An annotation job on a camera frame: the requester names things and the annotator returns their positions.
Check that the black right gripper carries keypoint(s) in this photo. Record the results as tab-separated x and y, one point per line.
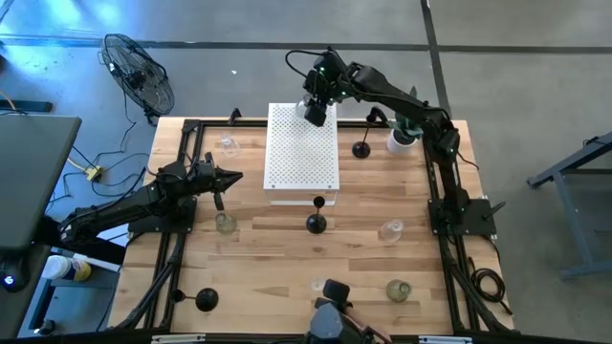
330	79

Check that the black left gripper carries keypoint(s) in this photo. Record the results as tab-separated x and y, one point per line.
210	179

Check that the clear glass candle holder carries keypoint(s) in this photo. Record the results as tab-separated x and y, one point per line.
317	285
230	147
392	231

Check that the green glass candle holder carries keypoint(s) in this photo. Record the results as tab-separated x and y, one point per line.
225	223
398	291

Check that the tall black candlestick holder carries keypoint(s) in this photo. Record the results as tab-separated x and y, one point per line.
316	224
206	300
361	150

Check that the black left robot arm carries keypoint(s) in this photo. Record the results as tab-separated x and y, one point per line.
119	205

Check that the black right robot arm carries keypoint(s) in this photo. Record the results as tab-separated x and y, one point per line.
406	102

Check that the white perforated metal shelf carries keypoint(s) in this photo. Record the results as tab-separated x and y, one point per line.
301	157

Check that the snake plant in white pot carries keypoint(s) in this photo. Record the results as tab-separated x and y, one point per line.
399	145

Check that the yellow power strip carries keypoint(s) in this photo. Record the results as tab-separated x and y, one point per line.
94	173

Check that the black floor fan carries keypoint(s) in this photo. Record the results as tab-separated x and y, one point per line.
138	76

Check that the white and yellow canister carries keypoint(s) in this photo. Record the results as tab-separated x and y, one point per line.
72	270

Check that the dark grey desk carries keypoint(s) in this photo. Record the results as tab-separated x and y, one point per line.
33	181

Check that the black flat floor bar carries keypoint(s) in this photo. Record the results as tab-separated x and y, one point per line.
28	106

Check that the black device with indicator light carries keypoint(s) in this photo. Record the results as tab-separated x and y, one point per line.
16	272

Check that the small black floor object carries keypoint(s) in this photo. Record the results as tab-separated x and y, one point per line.
45	327

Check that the blue-grey table trestle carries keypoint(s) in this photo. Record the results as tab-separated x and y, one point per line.
577	239

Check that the black aluminium table frame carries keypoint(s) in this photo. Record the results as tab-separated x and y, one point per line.
215	123

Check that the black frame-mounted clip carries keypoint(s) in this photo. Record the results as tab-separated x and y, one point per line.
378	112
234	116

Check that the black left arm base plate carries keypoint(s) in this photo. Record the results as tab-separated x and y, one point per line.
184	224

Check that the black handheld camera rig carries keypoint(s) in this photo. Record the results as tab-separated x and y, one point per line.
334	291

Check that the silver edge bracket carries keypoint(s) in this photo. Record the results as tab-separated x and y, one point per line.
444	340
179	339

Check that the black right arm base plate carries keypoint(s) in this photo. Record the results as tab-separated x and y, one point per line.
478	215

